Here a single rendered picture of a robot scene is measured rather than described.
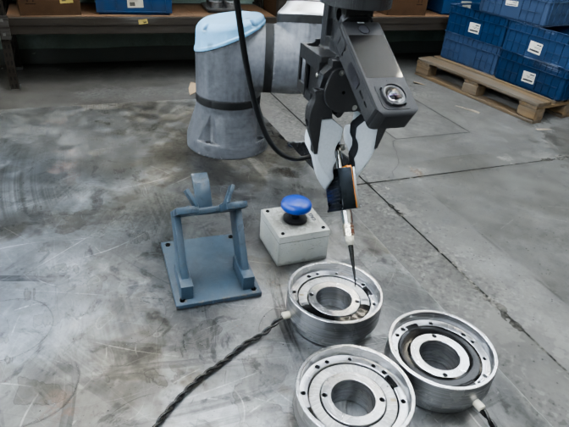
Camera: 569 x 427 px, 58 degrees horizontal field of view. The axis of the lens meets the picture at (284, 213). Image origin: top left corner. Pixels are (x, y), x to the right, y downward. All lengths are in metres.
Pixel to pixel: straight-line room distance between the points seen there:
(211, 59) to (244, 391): 0.56
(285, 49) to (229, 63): 0.09
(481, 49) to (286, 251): 3.97
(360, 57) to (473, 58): 4.08
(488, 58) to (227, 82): 3.71
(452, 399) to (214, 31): 0.64
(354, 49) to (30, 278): 0.45
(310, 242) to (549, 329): 1.48
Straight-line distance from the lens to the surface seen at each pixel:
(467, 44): 4.62
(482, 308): 2.02
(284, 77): 0.89
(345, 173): 0.58
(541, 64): 4.18
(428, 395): 0.52
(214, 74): 0.90
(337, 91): 0.54
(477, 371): 0.55
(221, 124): 0.92
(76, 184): 0.87
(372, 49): 0.52
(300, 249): 0.66
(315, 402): 0.48
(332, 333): 0.55
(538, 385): 1.82
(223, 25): 0.88
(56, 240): 0.74
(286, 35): 0.90
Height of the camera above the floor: 1.20
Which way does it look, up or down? 31 degrees down
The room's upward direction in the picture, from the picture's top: 5 degrees clockwise
